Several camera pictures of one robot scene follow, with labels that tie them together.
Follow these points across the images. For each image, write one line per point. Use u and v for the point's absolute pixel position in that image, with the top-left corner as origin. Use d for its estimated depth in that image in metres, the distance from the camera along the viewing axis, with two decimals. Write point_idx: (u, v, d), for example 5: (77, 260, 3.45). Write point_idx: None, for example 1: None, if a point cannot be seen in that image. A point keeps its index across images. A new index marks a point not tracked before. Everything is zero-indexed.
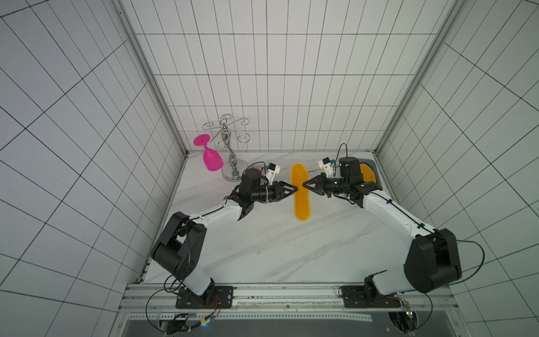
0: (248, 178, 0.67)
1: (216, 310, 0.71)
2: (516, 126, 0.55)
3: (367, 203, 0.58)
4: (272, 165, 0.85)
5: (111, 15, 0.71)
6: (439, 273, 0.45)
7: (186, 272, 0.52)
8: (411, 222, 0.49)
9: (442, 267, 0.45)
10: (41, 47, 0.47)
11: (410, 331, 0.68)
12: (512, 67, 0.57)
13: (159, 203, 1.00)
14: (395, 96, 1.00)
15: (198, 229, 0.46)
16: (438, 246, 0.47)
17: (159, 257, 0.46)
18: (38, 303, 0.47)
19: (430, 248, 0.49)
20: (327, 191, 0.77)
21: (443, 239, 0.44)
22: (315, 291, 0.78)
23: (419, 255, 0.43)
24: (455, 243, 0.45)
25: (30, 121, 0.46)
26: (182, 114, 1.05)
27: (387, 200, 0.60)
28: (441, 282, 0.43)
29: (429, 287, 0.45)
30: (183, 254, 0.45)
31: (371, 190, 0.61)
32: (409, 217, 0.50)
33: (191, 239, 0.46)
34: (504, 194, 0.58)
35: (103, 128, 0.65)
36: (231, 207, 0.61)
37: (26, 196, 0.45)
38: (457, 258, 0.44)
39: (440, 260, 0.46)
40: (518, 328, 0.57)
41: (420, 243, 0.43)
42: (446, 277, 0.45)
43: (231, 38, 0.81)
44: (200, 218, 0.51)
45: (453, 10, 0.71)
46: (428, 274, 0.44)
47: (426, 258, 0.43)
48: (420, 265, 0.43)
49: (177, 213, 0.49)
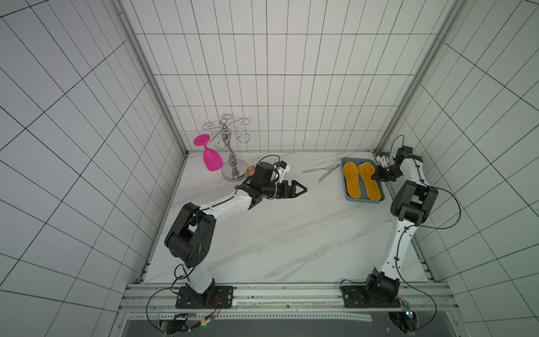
0: (261, 168, 0.70)
1: (216, 311, 0.71)
2: (516, 126, 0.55)
3: (403, 166, 0.74)
4: (284, 163, 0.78)
5: (111, 15, 0.71)
6: (408, 207, 0.66)
7: (196, 260, 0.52)
8: (417, 178, 0.68)
9: (414, 207, 0.66)
10: (40, 46, 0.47)
11: (410, 331, 0.68)
12: (512, 67, 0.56)
13: (160, 203, 1.02)
14: (395, 95, 0.99)
15: (209, 220, 0.48)
16: (423, 196, 0.65)
17: (172, 245, 0.48)
18: (38, 302, 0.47)
19: (412, 188, 0.68)
20: (388, 178, 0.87)
21: (428, 191, 0.64)
22: (315, 291, 0.78)
23: (402, 189, 0.66)
24: (435, 199, 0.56)
25: (30, 121, 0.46)
26: (182, 114, 1.05)
27: (417, 165, 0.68)
28: (405, 215, 0.68)
29: (396, 212, 0.67)
30: (195, 243, 0.47)
31: (413, 158, 0.78)
32: (418, 174, 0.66)
33: (202, 229, 0.47)
34: (504, 194, 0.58)
35: (102, 128, 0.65)
36: (241, 197, 0.62)
37: (24, 195, 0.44)
38: (428, 206, 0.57)
39: (418, 203, 0.65)
40: (518, 328, 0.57)
41: (407, 182, 0.66)
42: (411, 213, 0.66)
43: (231, 38, 0.81)
44: (210, 209, 0.52)
45: (453, 10, 0.71)
46: (401, 203, 0.67)
47: (406, 193, 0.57)
48: (399, 196, 0.67)
49: (188, 203, 0.51)
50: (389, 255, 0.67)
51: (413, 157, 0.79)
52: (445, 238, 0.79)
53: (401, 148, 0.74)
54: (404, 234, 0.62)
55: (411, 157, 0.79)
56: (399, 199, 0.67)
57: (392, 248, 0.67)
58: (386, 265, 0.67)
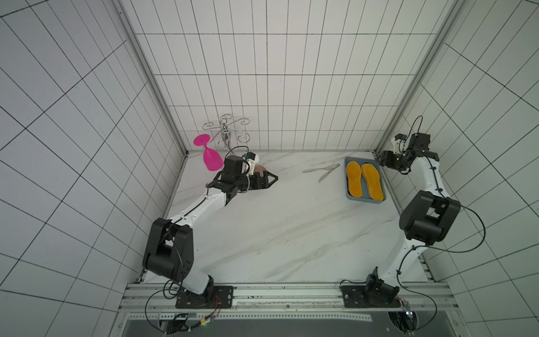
0: (231, 161, 0.68)
1: (216, 311, 0.71)
2: (516, 126, 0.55)
3: (415, 166, 0.62)
4: (251, 155, 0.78)
5: (111, 15, 0.71)
6: (422, 223, 0.54)
7: (183, 274, 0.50)
8: (432, 185, 0.56)
9: (429, 223, 0.54)
10: (41, 46, 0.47)
11: (410, 330, 0.68)
12: (512, 67, 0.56)
13: (160, 203, 1.02)
14: (395, 96, 1.00)
15: (186, 231, 0.45)
16: (441, 210, 0.52)
17: (151, 265, 0.45)
18: (38, 302, 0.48)
19: (428, 199, 0.55)
20: (394, 166, 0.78)
21: (448, 205, 0.51)
22: (315, 291, 0.78)
23: (415, 200, 0.53)
24: (456, 214, 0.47)
25: (30, 121, 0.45)
26: (182, 114, 1.05)
27: (432, 166, 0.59)
28: (417, 232, 0.55)
29: (406, 227, 0.55)
30: (176, 257, 0.44)
31: (427, 156, 0.65)
32: (435, 181, 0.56)
33: (179, 243, 0.44)
34: (504, 194, 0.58)
35: (103, 128, 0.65)
36: (213, 197, 0.58)
37: (25, 195, 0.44)
38: (446, 223, 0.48)
39: (434, 219, 0.53)
40: (518, 328, 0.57)
41: (421, 193, 0.53)
42: (426, 232, 0.54)
43: (231, 38, 0.81)
44: (183, 220, 0.48)
45: (453, 10, 0.71)
46: (413, 217, 0.54)
47: (418, 205, 0.53)
48: (411, 208, 0.54)
49: (158, 219, 0.47)
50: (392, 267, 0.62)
51: (427, 156, 0.65)
52: (445, 238, 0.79)
53: (415, 136, 0.73)
54: (412, 251, 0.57)
55: (424, 156, 0.65)
56: (410, 211, 0.54)
57: (395, 261, 0.61)
58: (387, 275, 0.64)
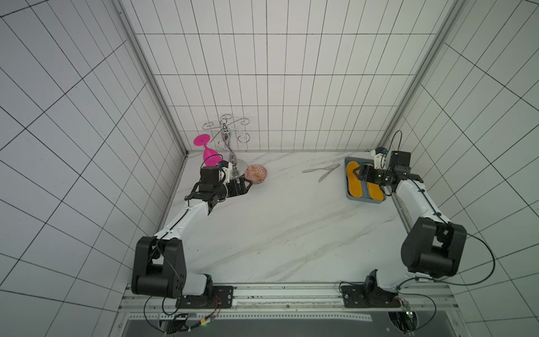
0: (207, 170, 0.68)
1: (216, 311, 0.71)
2: (516, 126, 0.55)
3: (402, 190, 0.58)
4: (224, 163, 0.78)
5: (111, 15, 0.71)
6: (431, 256, 0.46)
7: (179, 290, 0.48)
8: (429, 208, 0.51)
9: (437, 255, 0.46)
10: (40, 46, 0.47)
11: (410, 331, 0.68)
12: (512, 67, 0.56)
13: (160, 203, 1.02)
14: (396, 96, 0.99)
15: (175, 243, 0.44)
16: (446, 239, 0.45)
17: (143, 288, 0.43)
18: (38, 302, 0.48)
19: (431, 228, 0.48)
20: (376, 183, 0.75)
21: (451, 231, 0.45)
22: (315, 290, 0.78)
23: (417, 229, 0.46)
24: (463, 241, 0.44)
25: (30, 121, 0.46)
26: (182, 114, 1.05)
27: (420, 189, 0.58)
28: (429, 267, 0.46)
29: (413, 263, 0.47)
30: (169, 272, 0.43)
31: (410, 178, 0.62)
32: (429, 204, 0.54)
33: (170, 256, 0.43)
34: (504, 194, 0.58)
35: (103, 128, 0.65)
36: (195, 207, 0.58)
37: (25, 195, 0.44)
38: (455, 252, 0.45)
39: (441, 250, 0.45)
40: (518, 328, 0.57)
41: (422, 221, 0.47)
42: (437, 265, 0.46)
43: (231, 38, 0.81)
44: (169, 234, 0.47)
45: (453, 10, 0.71)
46: (419, 250, 0.46)
47: (422, 236, 0.46)
48: (415, 241, 0.46)
49: (142, 238, 0.44)
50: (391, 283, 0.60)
51: (412, 178, 0.62)
52: None
53: (396, 155, 0.69)
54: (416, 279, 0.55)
55: (410, 179, 0.62)
56: (415, 243, 0.46)
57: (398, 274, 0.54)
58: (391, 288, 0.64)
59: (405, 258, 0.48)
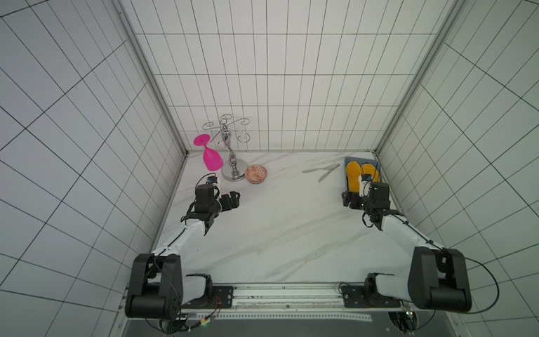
0: (202, 190, 0.69)
1: (216, 311, 0.71)
2: (516, 126, 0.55)
3: (385, 225, 0.60)
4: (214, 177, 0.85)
5: (111, 15, 0.71)
6: (441, 289, 0.43)
7: (175, 309, 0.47)
8: (420, 238, 0.50)
9: (446, 287, 0.43)
10: (40, 46, 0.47)
11: (410, 331, 0.68)
12: (512, 67, 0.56)
13: (159, 203, 1.00)
14: (396, 95, 0.99)
15: (172, 259, 0.43)
16: (447, 267, 0.44)
17: (137, 309, 0.41)
18: (38, 302, 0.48)
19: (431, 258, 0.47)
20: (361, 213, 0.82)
21: (450, 257, 0.44)
22: (315, 291, 0.78)
23: (419, 263, 0.44)
24: (462, 266, 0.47)
25: (30, 121, 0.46)
26: (182, 114, 1.05)
27: (404, 222, 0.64)
28: (441, 300, 0.42)
29: (427, 302, 0.42)
30: (167, 290, 0.42)
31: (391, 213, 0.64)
32: (417, 234, 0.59)
33: (168, 272, 0.42)
34: (504, 194, 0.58)
35: (103, 128, 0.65)
36: (192, 225, 0.58)
37: (25, 195, 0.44)
38: (461, 280, 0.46)
39: (446, 281, 0.44)
40: (518, 328, 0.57)
41: (421, 250, 0.45)
42: (449, 298, 0.42)
43: (231, 38, 0.81)
44: (167, 250, 0.46)
45: (453, 10, 0.71)
46: (428, 284, 0.43)
47: (426, 268, 0.44)
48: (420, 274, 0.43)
49: (139, 255, 0.44)
50: (392, 293, 0.56)
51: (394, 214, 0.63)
52: (445, 237, 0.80)
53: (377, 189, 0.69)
54: None
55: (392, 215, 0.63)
56: (422, 279, 0.43)
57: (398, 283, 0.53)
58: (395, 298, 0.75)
59: (417, 298, 0.43)
